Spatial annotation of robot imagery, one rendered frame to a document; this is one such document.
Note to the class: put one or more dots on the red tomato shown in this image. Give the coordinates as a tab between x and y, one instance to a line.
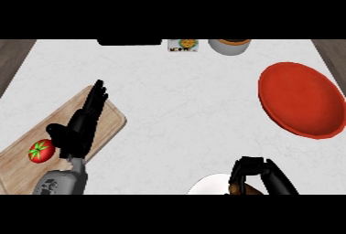
40	151

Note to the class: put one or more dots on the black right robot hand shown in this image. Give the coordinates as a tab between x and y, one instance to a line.
260	175

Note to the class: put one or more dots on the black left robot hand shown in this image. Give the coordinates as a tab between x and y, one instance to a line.
83	122

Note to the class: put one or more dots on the white round container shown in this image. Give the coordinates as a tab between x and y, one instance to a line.
229	46

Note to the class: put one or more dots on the white plate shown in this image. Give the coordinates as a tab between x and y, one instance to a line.
208	185

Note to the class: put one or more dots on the red bowl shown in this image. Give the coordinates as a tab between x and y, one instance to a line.
302	99

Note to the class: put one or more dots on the small printed box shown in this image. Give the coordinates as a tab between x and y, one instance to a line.
182	45

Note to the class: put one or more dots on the wooden cutting board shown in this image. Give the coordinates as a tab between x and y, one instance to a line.
53	143

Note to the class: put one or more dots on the brown sweet potato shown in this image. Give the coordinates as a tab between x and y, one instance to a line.
242	189

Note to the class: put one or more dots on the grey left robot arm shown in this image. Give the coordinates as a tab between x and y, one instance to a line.
62	179

